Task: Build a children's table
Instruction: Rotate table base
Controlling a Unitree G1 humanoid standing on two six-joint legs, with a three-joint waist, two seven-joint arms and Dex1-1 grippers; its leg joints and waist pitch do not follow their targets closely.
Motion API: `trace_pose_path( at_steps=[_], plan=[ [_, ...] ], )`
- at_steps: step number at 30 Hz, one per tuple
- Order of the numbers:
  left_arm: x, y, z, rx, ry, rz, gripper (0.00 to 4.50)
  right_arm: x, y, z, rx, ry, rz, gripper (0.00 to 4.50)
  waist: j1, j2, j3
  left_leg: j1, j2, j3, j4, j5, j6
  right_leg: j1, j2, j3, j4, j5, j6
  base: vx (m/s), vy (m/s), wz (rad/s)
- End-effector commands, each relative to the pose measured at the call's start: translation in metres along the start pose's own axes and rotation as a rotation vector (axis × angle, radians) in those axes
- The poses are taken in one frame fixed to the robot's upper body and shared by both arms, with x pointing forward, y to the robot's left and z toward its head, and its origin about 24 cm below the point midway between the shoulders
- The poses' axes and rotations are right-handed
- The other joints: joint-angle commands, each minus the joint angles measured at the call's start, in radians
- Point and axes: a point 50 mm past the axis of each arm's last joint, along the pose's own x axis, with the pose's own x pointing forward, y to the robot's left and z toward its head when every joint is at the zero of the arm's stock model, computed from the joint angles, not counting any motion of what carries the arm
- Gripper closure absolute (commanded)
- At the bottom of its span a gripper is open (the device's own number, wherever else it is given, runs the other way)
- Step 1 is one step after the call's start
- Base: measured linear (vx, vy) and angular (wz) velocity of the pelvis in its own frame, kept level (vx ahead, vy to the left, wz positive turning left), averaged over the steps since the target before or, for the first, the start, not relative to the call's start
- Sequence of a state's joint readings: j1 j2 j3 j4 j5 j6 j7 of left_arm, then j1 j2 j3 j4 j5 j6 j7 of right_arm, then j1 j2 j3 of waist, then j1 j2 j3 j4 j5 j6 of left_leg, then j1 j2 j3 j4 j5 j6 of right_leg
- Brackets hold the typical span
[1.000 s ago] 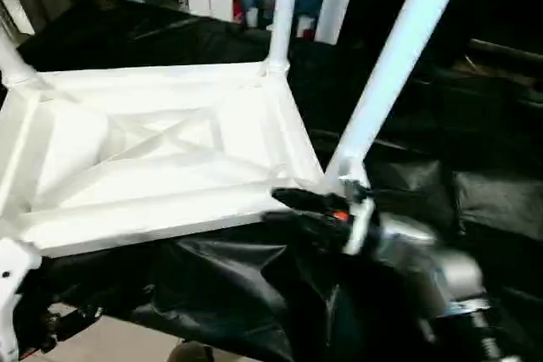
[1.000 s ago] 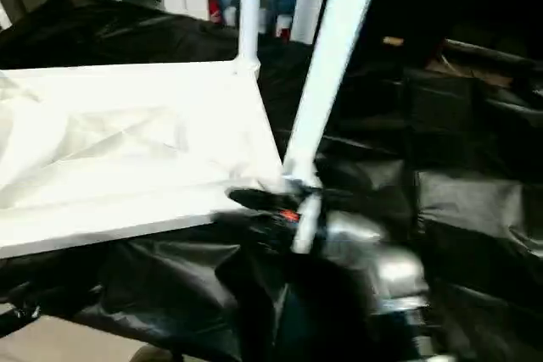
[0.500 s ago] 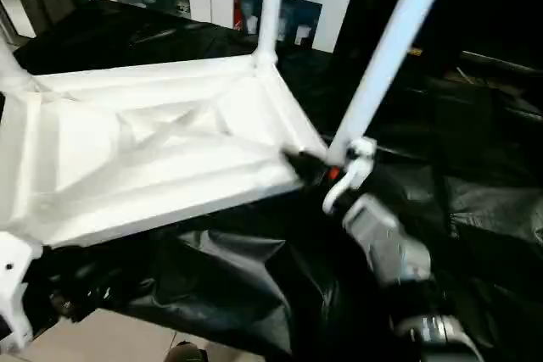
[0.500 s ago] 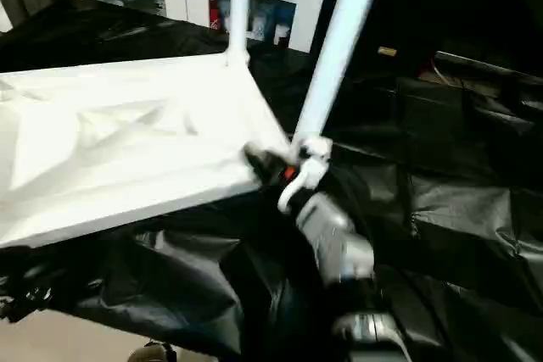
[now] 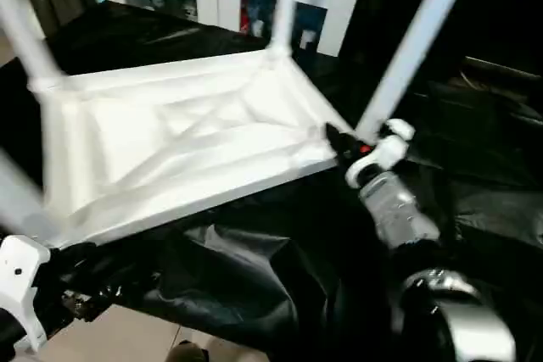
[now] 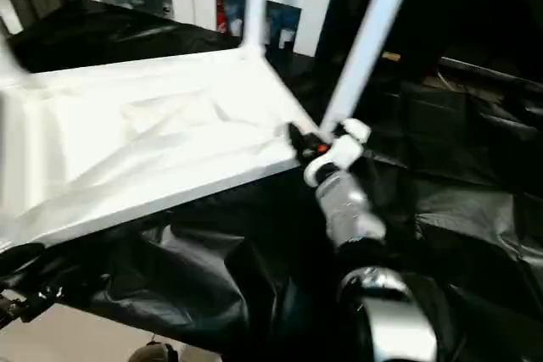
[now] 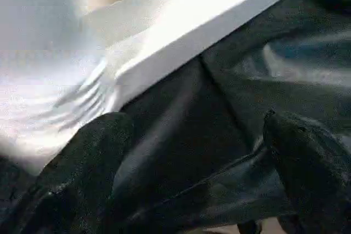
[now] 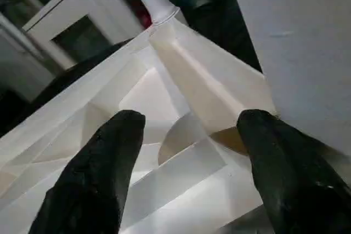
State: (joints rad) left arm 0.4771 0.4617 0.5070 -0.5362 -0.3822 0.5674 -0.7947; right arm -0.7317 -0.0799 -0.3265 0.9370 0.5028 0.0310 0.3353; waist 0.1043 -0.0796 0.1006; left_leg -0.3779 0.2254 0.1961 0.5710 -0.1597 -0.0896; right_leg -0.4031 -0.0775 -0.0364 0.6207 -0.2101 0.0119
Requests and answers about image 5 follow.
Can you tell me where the white plastic table leg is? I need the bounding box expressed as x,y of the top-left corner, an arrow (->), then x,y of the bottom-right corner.
0,0 -> 67,93
0,148 -> 53,240
355,0 -> 481,141
270,0 -> 301,58

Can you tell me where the white plastic table top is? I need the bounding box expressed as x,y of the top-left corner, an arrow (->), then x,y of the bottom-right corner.
25,47 -> 353,248

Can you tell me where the dark rounded robot body part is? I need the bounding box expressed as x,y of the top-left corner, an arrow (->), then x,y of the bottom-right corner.
165,341 -> 211,362

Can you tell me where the black plastic mat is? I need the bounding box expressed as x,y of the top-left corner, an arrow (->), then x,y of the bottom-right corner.
0,0 -> 543,362

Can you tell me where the red bottle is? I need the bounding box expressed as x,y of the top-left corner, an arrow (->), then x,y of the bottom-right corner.
242,0 -> 255,34

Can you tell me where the black cabinet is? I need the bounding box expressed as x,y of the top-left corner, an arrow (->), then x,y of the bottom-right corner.
339,0 -> 543,83

